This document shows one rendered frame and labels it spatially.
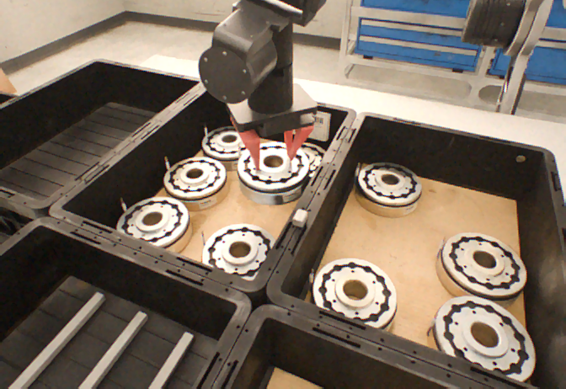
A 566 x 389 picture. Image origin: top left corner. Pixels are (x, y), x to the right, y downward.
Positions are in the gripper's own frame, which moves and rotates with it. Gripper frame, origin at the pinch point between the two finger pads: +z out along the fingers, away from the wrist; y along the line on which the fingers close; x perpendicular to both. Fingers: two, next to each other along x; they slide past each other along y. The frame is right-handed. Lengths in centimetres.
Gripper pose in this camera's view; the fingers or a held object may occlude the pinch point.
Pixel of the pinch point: (273, 158)
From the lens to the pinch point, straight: 52.6
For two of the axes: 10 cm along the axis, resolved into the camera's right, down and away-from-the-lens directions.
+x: -3.7, -6.1, 7.0
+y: 9.3, -2.6, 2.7
